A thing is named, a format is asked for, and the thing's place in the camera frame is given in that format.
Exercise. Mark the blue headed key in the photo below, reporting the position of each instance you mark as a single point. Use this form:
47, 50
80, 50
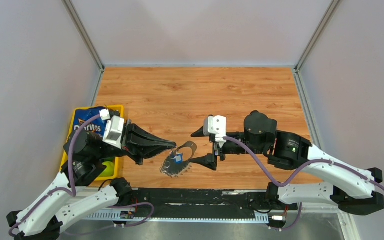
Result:
178, 158

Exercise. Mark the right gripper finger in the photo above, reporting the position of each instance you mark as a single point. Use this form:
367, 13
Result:
209, 161
200, 133

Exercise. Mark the silver metal keyring holder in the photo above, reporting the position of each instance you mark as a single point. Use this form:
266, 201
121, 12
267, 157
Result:
176, 164

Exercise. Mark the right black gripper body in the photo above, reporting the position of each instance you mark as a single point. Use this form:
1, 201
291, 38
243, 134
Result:
231, 147

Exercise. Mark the white slotted cable duct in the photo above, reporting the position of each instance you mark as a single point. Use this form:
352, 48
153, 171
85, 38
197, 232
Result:
116, 216

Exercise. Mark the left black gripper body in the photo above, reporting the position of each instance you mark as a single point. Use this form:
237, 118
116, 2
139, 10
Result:
127, 147

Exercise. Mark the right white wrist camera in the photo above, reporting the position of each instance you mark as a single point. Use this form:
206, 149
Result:
217, 126

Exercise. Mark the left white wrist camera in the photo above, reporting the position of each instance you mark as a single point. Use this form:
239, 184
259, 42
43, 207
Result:
114, 127

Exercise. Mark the green apple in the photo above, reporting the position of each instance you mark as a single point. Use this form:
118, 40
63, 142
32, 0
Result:
109, 170

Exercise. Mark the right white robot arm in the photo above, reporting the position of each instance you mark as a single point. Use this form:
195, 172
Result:
298, 170

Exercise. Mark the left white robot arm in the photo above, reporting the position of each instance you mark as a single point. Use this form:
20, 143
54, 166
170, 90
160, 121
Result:
51, 213

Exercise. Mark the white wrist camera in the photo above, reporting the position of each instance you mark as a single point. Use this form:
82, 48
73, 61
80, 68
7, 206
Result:
114, 127
217, 126

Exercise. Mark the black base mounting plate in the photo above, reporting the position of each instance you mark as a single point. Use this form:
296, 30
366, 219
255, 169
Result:
188, 203

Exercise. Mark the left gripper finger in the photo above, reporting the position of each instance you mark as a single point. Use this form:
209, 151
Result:
142, 138
151, 152

